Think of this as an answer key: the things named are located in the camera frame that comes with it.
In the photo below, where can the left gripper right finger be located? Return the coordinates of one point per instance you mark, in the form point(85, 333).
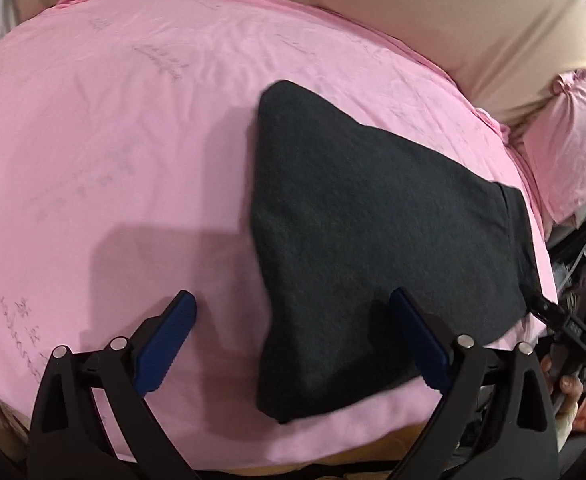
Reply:
point(518, 438)

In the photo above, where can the pink pillow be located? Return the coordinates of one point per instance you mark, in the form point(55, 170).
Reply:
point(554, 146)

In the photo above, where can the dark grey pants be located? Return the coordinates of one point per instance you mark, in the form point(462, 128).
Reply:
point(343, 214)

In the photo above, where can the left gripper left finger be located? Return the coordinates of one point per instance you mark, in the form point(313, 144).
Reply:
point(91, 420)

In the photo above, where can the cream right sleeve forearm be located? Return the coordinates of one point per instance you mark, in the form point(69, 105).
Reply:
point(564, 424)

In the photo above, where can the pink bed sheet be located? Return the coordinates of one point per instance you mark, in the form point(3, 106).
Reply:
point(125, 134)

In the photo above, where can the right hand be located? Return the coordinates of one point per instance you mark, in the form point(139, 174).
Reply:
point(569, 389)

